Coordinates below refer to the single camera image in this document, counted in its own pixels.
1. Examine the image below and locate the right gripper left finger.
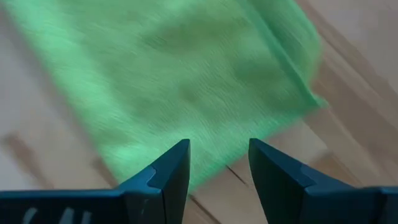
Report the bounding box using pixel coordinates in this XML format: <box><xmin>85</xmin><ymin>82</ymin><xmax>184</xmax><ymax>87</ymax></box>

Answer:
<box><xmin>119</xmin><ymin>139</ymin><xmax>191</xmax><ymax>224</ymax></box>

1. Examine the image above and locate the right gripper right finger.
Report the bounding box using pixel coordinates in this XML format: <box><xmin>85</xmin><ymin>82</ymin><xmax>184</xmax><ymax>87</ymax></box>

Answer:
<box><xmin>248</xmin><ymin>138</ymin><xmax>385</xmax><ymax>224</ymax></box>

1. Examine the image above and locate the green microfiber towel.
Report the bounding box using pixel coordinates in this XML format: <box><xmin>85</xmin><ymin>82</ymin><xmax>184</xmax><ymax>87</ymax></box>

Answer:
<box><xmin>2</xmin><ymin>0</ymin><xmax>327</xmax><ymax>194</ymax></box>

